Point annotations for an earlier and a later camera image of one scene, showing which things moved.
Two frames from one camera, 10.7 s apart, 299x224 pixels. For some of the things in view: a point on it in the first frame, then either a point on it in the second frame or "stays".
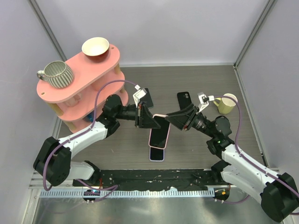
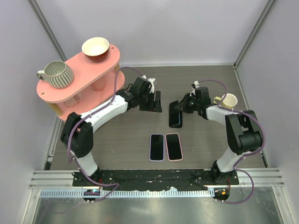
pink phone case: x=158 y=137 to x=174 y=147
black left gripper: x=143 y=118 to x=153 y=105
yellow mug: x=225 y=105 stays
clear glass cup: x=73 y=101 stays
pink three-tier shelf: x=83 y=99 stays
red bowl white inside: x=96 y=49 stays
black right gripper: x=184 y=118 to x=182 y=105
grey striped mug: x=58 y=74 stays
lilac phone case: x=156 y=154 stays
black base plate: x=185 y=179 stays
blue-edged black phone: x=156 y=154 stays
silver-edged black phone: x=158 y=136 to x=174 y=146
